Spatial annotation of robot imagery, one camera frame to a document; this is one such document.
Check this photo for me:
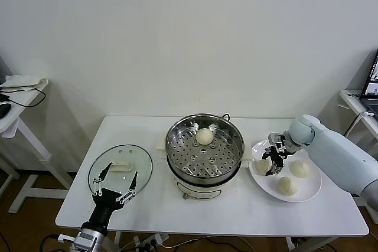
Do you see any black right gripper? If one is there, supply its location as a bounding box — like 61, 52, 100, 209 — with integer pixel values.
260, 145, 289, 176

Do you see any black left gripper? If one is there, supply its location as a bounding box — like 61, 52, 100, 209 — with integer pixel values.
82, 162, 139, 231

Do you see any white steamed baozi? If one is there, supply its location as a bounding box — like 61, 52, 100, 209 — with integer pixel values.
289, 159, 311, 178
276, 176, 299, 197
255, 159, 274, 177
196, 127, 215, 146

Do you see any round glass pot lid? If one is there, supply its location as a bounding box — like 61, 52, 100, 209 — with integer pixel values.
87, 145, 154, 198

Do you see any perforated steel steamer basket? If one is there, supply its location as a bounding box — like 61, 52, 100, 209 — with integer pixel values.
165, 113, 245, 182

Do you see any steel steamer pot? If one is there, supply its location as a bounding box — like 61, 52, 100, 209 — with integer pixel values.
155, 133, 253, 201

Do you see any white round plate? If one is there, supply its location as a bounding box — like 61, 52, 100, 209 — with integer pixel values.
248, 139, 322, 204

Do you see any white table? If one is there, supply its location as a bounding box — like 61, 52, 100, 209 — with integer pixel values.
55, 115, 370, 252

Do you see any white power strip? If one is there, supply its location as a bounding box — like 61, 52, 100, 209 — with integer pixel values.
134, 232, 170, 250

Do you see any white side desk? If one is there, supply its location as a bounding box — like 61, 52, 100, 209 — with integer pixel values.
0, 79, 74, 214
339, 89, 378, 223

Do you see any black open laptop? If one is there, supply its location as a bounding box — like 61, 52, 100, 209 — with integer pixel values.
360, 48, 378, 117

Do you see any black computer mouse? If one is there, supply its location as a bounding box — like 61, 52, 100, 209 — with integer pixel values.
0, 103, 13, 119

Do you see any white crumpled cloth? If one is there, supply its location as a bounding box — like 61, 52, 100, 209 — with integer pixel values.
2, 74, 50, 92

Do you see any grey monitor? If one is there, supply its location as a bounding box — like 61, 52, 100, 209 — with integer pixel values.
0, 54, 14, 84

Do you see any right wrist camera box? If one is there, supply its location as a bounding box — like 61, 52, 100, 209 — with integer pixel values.
268, 133, 286, 147

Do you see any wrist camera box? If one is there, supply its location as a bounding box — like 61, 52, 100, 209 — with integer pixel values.
268, 133, 286, 147
58, 231, 98, 250

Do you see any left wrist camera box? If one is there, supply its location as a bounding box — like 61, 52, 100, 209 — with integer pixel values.
58, 231, 98, 250

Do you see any black hanging cable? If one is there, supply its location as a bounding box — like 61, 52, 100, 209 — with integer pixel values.
344, 114, 366, 139

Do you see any white charger cable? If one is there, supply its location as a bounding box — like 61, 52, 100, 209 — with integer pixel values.
353, 111, 373, 127

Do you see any black adapter cable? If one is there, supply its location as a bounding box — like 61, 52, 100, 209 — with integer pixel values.
0, 85, 47, 107

